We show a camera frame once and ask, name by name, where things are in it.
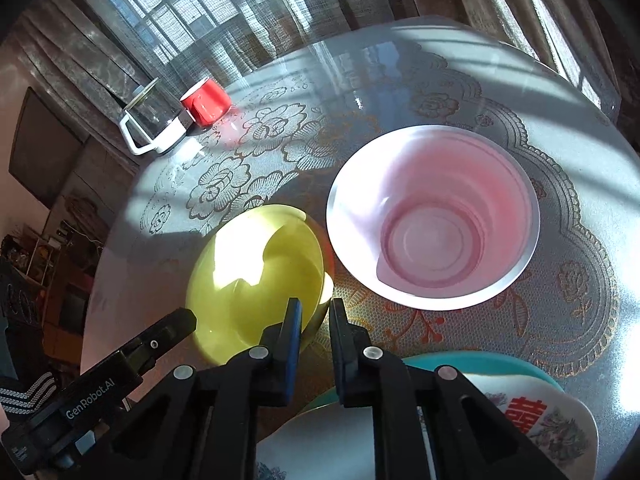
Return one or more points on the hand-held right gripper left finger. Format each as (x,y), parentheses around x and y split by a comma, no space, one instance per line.
(292,330)

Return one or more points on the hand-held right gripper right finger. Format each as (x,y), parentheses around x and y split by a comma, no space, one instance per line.
(336,340)

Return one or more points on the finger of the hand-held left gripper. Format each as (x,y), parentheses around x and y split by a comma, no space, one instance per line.
(160,340)

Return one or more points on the yellow plastic bowl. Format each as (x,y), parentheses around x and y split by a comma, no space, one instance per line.
(240,300)

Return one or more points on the teal plastic plate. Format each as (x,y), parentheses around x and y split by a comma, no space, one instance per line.
(480,362)

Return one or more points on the red bowl white inside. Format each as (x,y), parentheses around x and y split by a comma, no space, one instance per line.
(435,220)

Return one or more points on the large white floral plate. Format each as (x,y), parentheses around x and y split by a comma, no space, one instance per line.
(550,410)

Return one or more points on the person's black striped jacket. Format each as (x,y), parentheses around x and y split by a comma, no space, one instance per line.
(30,395)

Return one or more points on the dark wooden furniture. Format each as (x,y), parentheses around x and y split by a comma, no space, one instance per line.
(70,300)

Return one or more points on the red mug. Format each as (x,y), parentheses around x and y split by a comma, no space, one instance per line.
(210,102)

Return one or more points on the brown curtain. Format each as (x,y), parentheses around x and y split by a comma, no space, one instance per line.
(525,20)
(75,60)

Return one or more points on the dark wall board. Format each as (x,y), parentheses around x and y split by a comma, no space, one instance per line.
(45,150)

